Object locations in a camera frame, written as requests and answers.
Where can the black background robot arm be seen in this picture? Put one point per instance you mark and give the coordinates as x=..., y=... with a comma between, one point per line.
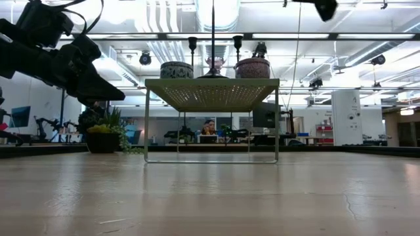
x=234, y=133
x=180, y=134
x=49, y=123

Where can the blue-grey round candle holder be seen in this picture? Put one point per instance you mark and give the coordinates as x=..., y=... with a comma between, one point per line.
x=175, y=70

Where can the black background monitor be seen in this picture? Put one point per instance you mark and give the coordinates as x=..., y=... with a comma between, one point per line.
x=265, y=115

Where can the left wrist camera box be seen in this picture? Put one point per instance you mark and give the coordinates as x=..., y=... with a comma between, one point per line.
x=44, y=24

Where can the black ceiling spotlight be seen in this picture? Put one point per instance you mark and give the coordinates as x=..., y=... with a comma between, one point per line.
x=378, y=60
x=315, y=82
x=145, y=58
x=260, y=50

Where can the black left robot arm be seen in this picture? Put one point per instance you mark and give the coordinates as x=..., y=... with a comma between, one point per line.
x=19, y=57

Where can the blue computer monitor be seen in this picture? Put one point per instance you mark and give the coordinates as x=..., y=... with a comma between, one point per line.
x=20, y=116

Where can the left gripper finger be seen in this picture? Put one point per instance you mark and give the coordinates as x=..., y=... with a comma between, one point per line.
x=96, y=88
x=92, y=102

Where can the green perforated metal shelf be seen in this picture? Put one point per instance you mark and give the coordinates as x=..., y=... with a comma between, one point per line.
x=211, y=95

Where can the pink ribbed glass candle holder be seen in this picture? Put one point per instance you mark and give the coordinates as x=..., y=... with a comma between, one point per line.
x=219, y=62

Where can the black overhead crossbar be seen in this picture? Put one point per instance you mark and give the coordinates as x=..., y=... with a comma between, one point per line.
x=247, y=36

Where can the red storage shelf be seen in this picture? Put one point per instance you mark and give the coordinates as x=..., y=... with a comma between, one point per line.
x=325, y=132

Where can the white column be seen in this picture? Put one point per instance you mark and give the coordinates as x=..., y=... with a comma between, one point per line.
x=346, y=118

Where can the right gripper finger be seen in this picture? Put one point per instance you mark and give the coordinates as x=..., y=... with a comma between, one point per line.
x=325, y=10

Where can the black table frame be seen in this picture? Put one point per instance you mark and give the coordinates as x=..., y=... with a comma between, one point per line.
x=49, y=150

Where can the potted green plant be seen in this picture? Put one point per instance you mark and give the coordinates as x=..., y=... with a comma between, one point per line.
x=100, y=142

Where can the tall black candlestick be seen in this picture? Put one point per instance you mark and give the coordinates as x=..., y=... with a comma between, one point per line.
x=237, y=40
x=192, y=41
x=213, y=74

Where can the person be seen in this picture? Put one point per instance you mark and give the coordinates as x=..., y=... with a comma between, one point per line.
x=209, y=128
x=88, y=119

